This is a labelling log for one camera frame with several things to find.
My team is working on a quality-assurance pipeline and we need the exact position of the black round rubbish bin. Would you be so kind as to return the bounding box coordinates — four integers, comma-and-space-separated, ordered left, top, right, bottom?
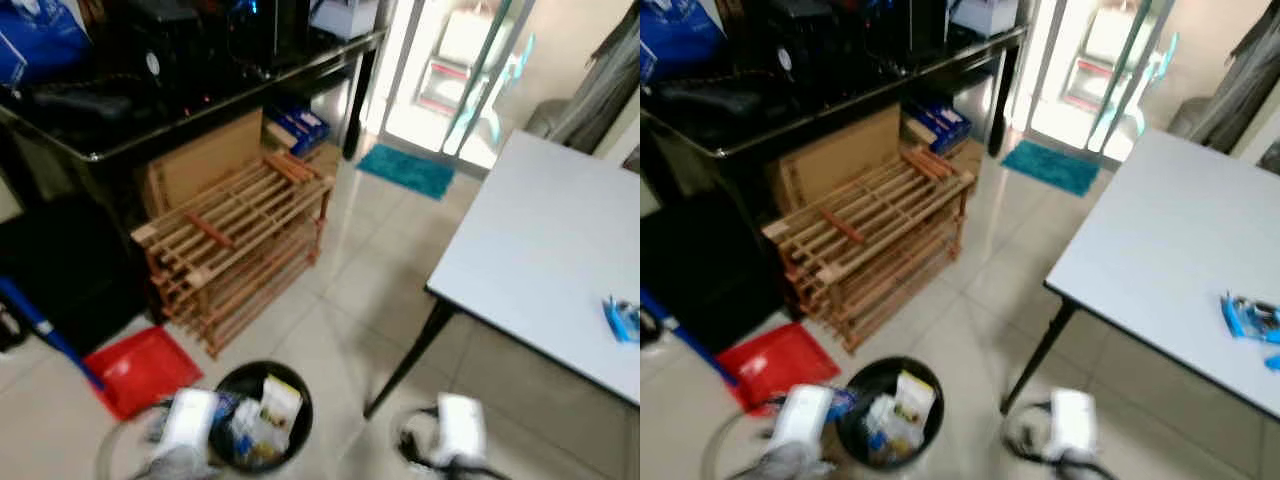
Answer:
836, 355, 945, 471
210, 359, 315, 475

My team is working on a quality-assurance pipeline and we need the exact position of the white printed packet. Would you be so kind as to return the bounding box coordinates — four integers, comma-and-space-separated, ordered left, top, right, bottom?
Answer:
892, 369, 938, 437
257, 374, 304, 442

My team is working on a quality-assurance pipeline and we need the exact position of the white and blue crumpled packet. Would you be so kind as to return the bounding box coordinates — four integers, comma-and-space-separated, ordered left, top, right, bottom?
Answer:
862, 394, 899, 451
228, 398, 265, 457

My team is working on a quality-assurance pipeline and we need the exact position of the grey table with black legs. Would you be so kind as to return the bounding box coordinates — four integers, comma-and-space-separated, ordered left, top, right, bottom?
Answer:
999, 127, 1280, 420
361, 129, 641, 422

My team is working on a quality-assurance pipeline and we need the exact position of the blue snack wrapper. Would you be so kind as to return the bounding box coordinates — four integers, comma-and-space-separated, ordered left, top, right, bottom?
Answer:
1219, 291, 1280, 374
601, 295, 641, 345

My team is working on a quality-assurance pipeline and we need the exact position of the wooden slatted rack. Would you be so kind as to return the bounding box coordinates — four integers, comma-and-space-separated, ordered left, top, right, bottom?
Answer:
761, 144, 977, 355
129, 149, 337, 360

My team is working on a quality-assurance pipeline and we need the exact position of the red dustpan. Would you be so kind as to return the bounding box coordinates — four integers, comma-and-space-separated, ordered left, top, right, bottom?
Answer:
714, 321, 842, 417
81, 324, 205, 422

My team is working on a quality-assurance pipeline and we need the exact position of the teal floor mat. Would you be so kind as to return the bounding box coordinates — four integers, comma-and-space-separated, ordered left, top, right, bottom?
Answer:
356, 142, 457, 202
1001, 139, 1102, 198

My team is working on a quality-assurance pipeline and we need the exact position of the blue printed box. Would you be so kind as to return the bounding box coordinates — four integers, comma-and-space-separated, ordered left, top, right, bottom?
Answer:
267, 99, 332, 157
904, 97, 972, 154

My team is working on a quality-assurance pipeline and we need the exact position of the brown cardboard sheet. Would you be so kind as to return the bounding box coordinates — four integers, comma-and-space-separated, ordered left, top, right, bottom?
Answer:
774, 104, 902, 212
139, 107, 267, 217

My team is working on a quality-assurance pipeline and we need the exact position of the white step stool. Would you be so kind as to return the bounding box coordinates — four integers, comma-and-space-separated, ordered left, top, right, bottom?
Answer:
414, 8, 503, 117
1058, 8, 1143, 113

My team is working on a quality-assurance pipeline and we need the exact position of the grey curtain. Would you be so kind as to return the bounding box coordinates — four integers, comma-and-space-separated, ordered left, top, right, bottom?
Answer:
1188, 4, 1280, 153
548, 4, 641, 153

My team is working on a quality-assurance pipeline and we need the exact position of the black glossy desk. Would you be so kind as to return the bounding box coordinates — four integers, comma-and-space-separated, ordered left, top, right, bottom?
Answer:
0, 0, 390, 216
640, 0, 1031, 211

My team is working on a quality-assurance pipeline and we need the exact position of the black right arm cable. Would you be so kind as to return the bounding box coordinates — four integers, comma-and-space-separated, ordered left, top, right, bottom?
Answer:
1003, 400, 1053, 463
394, 404, 442, 468

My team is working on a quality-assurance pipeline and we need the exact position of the blue broom handle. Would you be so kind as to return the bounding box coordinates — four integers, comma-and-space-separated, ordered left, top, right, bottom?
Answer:
0, 277, 107, 392
640, 287, 737, 387

